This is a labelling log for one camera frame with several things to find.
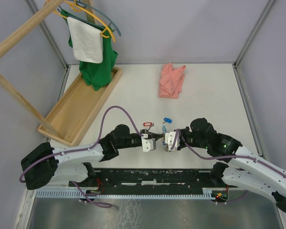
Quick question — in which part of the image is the wooden rack frame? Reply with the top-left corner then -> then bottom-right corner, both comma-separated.
0,0 -> 95,140

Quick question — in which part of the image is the keyring holder with blue handle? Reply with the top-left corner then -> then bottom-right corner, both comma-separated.
162,125 -> 168,152

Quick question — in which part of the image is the grey blue hanger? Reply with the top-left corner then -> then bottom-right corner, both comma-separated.
63,0 -> 122,42

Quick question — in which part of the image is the purple cable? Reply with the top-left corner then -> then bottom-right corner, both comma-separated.
170,128 -> 286,206
19,105 -> 145,208

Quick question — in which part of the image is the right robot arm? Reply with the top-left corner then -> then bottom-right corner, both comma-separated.
170,118 -> 286,213

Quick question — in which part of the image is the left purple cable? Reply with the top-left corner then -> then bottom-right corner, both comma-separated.
19,105 -> 145,208

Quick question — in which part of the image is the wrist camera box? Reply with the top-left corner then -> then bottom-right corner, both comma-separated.
142,138 -> 156,152
164,131 -> 180,151

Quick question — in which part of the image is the red tagged key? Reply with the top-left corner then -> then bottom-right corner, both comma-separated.
143,122 -> 154,127

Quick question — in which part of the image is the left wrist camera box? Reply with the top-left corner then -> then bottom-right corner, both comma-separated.
142,138 -> 156,152

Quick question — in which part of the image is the yellow hanger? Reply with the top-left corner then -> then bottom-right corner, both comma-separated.
43,0 -> 116,43

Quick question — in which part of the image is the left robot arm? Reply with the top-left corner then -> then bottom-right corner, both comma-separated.
20,124 -> 163,190

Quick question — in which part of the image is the green shirt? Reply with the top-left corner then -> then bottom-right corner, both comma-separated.
61,10 -> 118,91

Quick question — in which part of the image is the pink cloth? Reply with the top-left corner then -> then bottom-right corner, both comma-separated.
158,63 -> 186,99

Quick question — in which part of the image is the blue tagged key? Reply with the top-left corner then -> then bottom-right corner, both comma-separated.
163,117 -> 172,124

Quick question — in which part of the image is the wooden tray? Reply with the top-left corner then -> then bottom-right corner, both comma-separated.
37,67 -> 123,146

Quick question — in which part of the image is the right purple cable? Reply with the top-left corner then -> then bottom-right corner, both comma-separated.
170,128 -> 286,206

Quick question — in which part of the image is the white towel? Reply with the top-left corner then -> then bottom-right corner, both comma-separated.
67,17 -> 103,63

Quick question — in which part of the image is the white cable duct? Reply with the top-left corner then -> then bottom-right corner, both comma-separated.
35,188 -> 216,200

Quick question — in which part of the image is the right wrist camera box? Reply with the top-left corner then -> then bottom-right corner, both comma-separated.
164,131 -> 180,151

